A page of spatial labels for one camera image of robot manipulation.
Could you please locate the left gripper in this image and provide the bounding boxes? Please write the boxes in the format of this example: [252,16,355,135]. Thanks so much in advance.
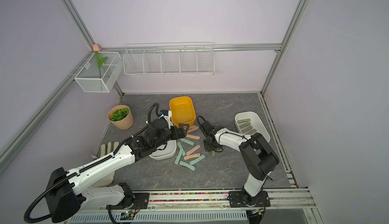
[153,123,189,150]

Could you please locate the pink knife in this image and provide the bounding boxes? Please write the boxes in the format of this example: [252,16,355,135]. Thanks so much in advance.
[188,126,199,133]
[184,154,201,161]
[186,134,201,140]
[186,145,201,156]

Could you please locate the yellow storage box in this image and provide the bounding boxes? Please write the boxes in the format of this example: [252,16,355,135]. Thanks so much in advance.
[169,96,196,126]

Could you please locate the mint knife long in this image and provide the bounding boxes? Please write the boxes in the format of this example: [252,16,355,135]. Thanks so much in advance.
[174,152,182,165]

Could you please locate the white storage box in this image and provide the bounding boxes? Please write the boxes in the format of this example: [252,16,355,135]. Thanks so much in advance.
[235,111,270,142]
[149,140,177,160]

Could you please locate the mint knife bottom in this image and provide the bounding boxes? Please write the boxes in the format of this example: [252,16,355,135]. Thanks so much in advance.
[179,161,196,171]

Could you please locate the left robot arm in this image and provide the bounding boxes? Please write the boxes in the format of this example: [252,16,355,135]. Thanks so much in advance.
[24,103,189,224]

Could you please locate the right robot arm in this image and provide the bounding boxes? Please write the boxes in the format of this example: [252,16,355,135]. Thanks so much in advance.
[197,116,280,206]

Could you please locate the mint knife short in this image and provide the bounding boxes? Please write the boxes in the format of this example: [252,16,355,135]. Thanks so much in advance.
[176,142,186,156]

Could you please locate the potted green plant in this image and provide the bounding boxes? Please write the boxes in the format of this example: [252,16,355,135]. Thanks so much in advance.
[107,105,134,130]

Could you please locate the white mesh basket small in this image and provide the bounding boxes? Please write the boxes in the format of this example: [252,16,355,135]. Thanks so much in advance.
[75,52,124,93]

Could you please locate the artificial tulip flower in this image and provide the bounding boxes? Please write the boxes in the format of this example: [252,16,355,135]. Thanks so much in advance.
[93,44,108,78]

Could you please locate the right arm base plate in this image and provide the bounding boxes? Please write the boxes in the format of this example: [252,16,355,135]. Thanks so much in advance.
[227,190,270,208]

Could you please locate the white wire basket long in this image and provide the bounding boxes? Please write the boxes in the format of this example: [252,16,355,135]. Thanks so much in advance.
[123,42,215,76]

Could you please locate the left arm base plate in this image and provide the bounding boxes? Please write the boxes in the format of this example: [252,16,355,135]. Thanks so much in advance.
[110,192,150,210]

